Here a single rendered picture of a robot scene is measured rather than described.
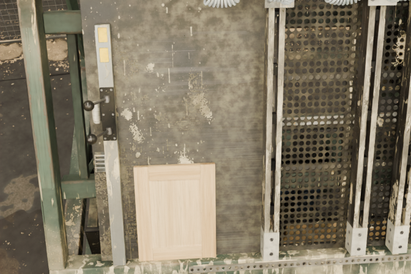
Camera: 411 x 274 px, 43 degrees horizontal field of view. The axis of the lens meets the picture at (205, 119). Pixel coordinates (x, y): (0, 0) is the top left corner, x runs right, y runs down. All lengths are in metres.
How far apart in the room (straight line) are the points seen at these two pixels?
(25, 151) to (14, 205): 0.42
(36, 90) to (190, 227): 0.79
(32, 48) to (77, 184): 0.57
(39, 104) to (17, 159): 1.78
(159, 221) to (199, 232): 0.16
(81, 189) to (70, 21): 0.65
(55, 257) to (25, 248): 1.16
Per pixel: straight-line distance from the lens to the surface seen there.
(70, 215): 2.43
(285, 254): 2.21
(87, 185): 2.09
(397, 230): 2.25
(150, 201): 2.04
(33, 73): 1.90
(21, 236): 3.36
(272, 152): 1.99
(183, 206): 2.06
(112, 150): 1.95
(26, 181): 3.56
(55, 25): 1.94
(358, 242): 2.21
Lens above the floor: 2.87
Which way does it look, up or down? 51 degrees down
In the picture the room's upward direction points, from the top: 3 degrees clockwise
